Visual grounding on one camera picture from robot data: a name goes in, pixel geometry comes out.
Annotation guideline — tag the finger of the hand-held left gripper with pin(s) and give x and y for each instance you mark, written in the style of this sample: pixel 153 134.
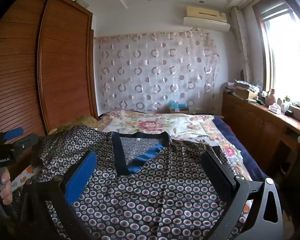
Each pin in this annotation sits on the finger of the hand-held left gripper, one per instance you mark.
pixel 27 141
pixel 13 132

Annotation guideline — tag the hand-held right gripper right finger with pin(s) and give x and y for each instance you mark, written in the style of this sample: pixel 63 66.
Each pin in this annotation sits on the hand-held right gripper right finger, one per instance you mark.
pixel 218 177

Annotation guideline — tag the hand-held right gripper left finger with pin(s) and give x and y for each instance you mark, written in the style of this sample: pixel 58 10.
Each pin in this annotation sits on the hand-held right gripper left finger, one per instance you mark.
pixel 81 177

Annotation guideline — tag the dark circle-patterned shirt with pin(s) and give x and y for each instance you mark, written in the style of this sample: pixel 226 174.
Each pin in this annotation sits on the dark circle-patterned shirt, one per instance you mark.
pixel 152 192

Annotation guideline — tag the person's left hand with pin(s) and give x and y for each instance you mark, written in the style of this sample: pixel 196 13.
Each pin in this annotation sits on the person's left hand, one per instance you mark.
pixel 6 188

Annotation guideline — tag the navy blue blanket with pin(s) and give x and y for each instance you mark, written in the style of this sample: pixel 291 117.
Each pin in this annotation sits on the navy blue blanket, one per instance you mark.
pixel 242 152

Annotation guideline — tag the wooden sideboard cabinet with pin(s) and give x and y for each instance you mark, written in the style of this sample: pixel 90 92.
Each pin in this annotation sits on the wooden sideboard cabinet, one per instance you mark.
pixel 255 122

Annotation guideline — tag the wooden slatted wardrobe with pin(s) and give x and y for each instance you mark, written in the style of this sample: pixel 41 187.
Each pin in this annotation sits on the wooden slatted wardrobe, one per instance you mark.
pixel 60 67

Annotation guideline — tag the blue box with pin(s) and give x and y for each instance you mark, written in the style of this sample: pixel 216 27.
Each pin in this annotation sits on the blue box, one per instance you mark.
pixel 178 107

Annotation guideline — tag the cardboard box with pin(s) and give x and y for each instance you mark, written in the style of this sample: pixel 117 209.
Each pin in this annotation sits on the cardboard box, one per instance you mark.
pixel 245 94

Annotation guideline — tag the tissue box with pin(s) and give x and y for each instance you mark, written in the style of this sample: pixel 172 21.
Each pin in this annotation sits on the tissue box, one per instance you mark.
pixel 275 109

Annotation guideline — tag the pink bottle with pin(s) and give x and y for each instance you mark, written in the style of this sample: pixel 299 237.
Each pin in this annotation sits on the pink bottle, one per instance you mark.
pixel 272 97

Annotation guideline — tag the stack of folded cloths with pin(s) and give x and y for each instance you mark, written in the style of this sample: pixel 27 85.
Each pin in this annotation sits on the stack of folded cloths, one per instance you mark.
pixel 246 84

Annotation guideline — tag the green-capped bottle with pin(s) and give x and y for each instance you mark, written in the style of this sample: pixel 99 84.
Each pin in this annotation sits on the green-capped bottle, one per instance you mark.
pixel 287 103

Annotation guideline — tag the white window curtain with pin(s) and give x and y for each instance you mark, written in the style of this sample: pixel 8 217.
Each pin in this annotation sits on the white window curtain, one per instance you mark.
pixel 241 42

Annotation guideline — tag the window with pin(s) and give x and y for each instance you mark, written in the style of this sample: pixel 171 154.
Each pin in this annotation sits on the window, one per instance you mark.
pixel 285 50

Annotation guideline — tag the wall air conditioner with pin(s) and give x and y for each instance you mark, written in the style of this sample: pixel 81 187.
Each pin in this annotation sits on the wall air conditioner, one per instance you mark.
pixel 206 17

